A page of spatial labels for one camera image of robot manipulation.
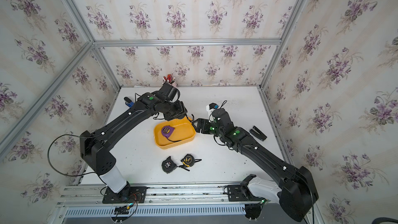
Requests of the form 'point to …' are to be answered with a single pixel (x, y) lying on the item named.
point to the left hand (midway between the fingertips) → (186, 113)
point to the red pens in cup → (169, 79)
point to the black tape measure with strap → (168, 165)
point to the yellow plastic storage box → (183, 131)
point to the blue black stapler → (128, 102)
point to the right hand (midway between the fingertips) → (199, 124)
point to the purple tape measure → (167, 130)
